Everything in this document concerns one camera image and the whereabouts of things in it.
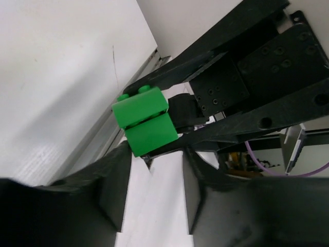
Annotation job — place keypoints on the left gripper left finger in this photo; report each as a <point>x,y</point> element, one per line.
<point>85,208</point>

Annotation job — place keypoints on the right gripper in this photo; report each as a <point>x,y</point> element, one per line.
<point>267,72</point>

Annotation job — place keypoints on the green lego with number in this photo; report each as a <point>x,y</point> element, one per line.
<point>146,121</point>

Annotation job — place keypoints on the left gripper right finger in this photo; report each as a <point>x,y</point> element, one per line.
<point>266,211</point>

